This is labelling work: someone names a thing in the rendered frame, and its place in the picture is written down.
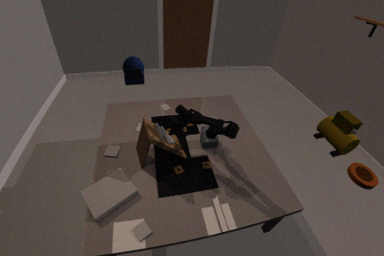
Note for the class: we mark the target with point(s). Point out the white paper ticket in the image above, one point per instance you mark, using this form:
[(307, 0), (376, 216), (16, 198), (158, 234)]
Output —
[(171, 139)]

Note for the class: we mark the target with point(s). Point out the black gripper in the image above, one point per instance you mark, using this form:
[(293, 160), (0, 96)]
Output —
[(179, 131)]

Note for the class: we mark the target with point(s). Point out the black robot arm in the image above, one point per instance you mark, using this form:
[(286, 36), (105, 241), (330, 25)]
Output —
[(215, 126)]

